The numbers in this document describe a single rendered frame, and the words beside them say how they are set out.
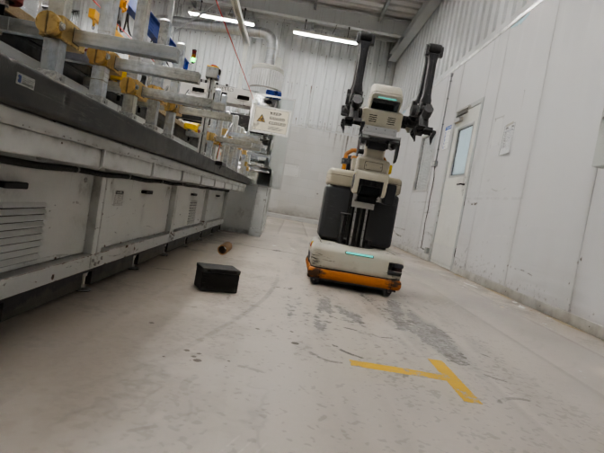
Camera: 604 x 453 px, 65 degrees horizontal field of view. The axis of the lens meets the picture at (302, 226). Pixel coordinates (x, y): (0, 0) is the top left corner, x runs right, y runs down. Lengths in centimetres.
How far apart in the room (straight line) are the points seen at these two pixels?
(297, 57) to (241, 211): 730
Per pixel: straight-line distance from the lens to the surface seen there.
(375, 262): 315
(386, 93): 323
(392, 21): 1193
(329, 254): 311
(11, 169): 161
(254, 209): 590
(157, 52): 120
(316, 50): 1279
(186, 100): 168
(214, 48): 1297
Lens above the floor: 53
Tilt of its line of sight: 3 degrees down
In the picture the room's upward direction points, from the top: 10 degrees clockwise
